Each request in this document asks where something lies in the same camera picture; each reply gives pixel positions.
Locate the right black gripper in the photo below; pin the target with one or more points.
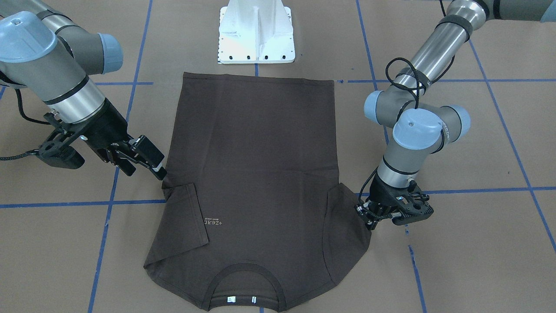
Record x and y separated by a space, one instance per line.
105 129

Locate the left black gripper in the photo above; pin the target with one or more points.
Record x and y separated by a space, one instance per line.
382 192

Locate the dark brown t-shirt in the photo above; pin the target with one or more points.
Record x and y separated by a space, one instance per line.
255 214

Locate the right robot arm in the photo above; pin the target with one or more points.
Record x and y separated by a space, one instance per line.
43 50

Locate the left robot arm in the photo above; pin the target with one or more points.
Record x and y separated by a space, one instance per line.
449 109

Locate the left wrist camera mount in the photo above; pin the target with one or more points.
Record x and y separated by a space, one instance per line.
412 205

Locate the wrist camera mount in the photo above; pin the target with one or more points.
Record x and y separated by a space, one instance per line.
56 150
412 205

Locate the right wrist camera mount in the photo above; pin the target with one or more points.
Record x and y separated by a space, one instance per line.
56 150

